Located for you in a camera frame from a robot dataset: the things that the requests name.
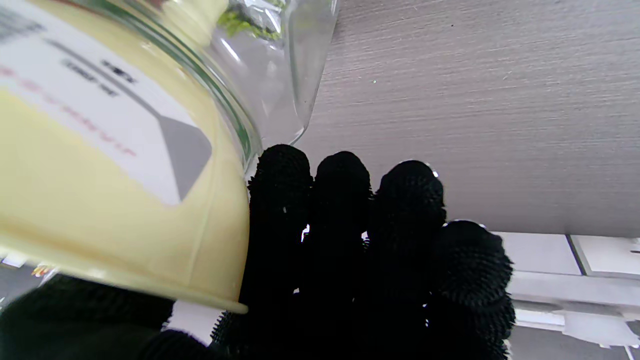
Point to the cream plastic funnel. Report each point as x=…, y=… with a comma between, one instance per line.
x=100, y=175

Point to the clear glass jar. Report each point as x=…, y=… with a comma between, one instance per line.
x=280, y=75

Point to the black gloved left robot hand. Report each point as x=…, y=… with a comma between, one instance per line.
x=375, y=260

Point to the green mung beans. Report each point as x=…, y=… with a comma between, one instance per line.
x=245, y=22

